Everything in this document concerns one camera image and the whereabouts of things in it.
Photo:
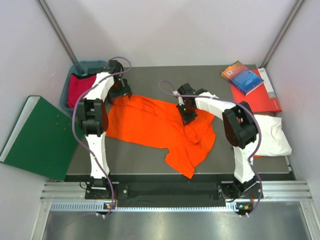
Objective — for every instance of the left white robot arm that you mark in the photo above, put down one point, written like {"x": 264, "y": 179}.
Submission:
{"x": 91, "y": 115}

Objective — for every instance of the magenta t-shirt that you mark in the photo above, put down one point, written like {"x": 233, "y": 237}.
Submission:
{"x": 78, "y": 85}

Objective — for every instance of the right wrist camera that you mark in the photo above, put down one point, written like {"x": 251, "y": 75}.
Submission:
{"x": 185, "y": 91}

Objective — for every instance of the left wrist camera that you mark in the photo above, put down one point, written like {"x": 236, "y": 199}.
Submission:
{"x": 113, "y": 66}

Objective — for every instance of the green ring binder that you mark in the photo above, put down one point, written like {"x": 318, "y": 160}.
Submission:
{"x": 42, "y": 140}

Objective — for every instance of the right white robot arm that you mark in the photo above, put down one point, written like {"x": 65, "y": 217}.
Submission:
{"x": 239, "y": 127}

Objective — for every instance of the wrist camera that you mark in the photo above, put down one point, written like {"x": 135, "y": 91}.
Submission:
{"x": 185, "y": 91}
{"x": 113, "y": 66}

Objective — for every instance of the small orange cloth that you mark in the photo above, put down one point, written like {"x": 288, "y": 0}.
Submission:
{"x": 257, "y": 156}

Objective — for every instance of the teal plastic bin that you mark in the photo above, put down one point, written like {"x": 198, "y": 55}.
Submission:
{"x": 82, "y": 68}

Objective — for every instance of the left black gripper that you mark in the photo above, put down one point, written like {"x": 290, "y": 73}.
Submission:
{"x": 124, "y": 91}

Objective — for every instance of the white t-shirt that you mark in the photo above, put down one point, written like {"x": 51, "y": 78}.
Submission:
{"x": 274, "y": 142}

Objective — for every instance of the orange t-shirt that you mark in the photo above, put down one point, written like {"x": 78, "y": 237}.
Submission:
{"x": 154, "y": 123}

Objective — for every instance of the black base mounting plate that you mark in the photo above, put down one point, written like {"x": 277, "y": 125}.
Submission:
{"x": 185, "y": 190}

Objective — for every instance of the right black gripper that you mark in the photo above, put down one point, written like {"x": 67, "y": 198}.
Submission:
{"x": 186, "y": 119}

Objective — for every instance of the red folder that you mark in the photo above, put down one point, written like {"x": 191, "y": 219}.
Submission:
{"x": 261, "y": 100}

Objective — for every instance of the blue orange book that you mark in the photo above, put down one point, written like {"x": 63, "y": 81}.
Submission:
{"x": 242, "y": 78}

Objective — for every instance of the aluminium rail frame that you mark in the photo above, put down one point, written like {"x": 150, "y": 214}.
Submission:
{"x": 284, "y": 210}

